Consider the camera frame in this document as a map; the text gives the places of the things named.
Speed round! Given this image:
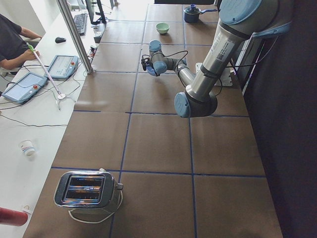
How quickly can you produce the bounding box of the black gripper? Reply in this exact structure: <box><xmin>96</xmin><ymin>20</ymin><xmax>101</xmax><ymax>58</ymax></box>
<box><xmin>147</xmin><ymin>63</ymin><xmax>159</xmax><ymax>77</ymax></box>

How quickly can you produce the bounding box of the blue bowl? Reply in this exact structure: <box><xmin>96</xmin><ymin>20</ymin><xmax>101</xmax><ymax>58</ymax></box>
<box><xmin>146</xmin><ymin>66</ymin><xmax>155</xmax><ymax>76</ymax></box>

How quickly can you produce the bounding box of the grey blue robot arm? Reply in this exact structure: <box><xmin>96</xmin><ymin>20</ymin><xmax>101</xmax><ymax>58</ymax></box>
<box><xmin>141</xmin><ymin>0</ymin><xmax>294</xmax><ymax>118</ymax></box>

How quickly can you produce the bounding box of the green bowl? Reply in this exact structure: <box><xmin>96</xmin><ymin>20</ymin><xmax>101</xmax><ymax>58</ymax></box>
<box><xmin>156</xmin><ymin>22</ymin><xmax>170</xmax><ymax>35</ymax></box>

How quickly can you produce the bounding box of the blue saucepan with lid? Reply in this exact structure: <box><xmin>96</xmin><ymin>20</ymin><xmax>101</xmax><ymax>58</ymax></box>
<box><xmin>183</xmin><ymin>4</ymin><xmax>217</xmax><ymax>23</ymax></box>

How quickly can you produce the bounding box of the black keyboard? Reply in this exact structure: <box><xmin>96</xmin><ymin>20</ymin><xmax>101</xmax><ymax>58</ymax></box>
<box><xmin>73</xmin><ymin>13</ymin><xmax>87</xmax><ymax>36</ymax></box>

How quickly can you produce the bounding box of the far blue teach pendant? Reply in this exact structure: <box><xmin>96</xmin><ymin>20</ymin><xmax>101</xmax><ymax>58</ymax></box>
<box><xmin>47</xmin><ymin>55</ymin><xmax>78</xmax><ymax>80</ymax></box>

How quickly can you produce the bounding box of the blue teach pendant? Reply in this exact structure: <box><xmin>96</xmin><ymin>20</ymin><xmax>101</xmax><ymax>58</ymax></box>
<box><xmin>2</xmin><ymin>72</ymin><xmax>48</xmax><ymax>104</ymax></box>
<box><xmin>47</xmin><ymin>55</ymin><xmax>78</xmax><ymax>80</ymax></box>

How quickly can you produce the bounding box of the black monitor stand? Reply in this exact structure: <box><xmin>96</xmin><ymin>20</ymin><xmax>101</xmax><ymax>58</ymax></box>
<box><xmin>85</xmin><ymin>0</ymin><xmax>107</xmax><ymax>25</ymax></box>

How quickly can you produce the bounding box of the reacher grabber stick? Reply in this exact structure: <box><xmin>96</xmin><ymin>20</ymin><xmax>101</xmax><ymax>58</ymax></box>
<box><xmin>27</xmin><ymin>43</ymin><xmax>76</xmax><ymax>111</ymax></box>

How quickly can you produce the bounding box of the black computer mouse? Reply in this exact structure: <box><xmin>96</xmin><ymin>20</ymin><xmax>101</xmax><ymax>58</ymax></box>
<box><xmin>55</xmin><ymin>37</ymin><xmax>66</xmax><ymax>44</ymax></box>

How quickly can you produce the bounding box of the near blue teach pendant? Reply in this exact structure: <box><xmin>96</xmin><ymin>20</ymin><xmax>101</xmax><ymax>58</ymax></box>
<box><xmin>2</xmin><ymin>72</ymin><xmax>48</xmax><ymax>104</ymax></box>

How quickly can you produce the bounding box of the chrome toaster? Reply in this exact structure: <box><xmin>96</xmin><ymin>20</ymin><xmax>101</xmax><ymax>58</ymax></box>
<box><xmin>54</xmin><ymin>170</ymin><xmax>123</xmax><ymax>214</ymax></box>

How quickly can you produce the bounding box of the seated person in black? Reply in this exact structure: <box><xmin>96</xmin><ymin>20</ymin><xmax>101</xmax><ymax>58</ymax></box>
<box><xmin>0</xmin><ymin>14</ymin><xmax>42</xmax><ymax>70</ymax></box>

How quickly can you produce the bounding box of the white paper cup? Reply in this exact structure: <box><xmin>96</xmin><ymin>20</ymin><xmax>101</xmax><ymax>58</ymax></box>
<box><xmin>19</xmin><ymin>140</ymin><xmax>35</xmax><ymax>156</ymax></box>

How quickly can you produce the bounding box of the red cylinder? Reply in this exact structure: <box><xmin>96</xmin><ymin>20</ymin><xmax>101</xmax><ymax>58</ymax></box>
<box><xmin>0</xmin><ymin>207</ymin><xmax>28</xmax><ymax>226</ymax></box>

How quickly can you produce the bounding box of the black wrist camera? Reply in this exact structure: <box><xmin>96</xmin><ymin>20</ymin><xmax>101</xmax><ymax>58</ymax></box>
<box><xmin>141</xmin><ymin>55</ymin><xmax>151</xmax><ymax>71</ymax></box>

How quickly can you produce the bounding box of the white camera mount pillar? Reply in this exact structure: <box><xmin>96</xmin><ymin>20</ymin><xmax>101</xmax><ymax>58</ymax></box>
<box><xmin>195</xmin><ymin>0</ymin><xmax>233</xmax><ymax>87</ymax></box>

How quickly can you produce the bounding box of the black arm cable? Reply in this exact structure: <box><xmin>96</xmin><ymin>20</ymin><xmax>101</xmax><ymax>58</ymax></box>
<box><xmin>163</xmin><ymin>34</ymin><xmax>280</xmax><ymax>96</ymax></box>

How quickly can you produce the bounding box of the aluminium frame post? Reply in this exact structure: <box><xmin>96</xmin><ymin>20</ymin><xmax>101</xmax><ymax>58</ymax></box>
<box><xmin>56</xmin><ymin>0</ymin><xmax>93</xmax><ymax>74</ymax></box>

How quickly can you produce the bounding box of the white toaster power cable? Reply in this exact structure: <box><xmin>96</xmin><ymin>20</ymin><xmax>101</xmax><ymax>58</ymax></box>
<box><xmin>68</xmin><ymin>168</ymin><xmax>124</xmax><ymax>224</ymax></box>

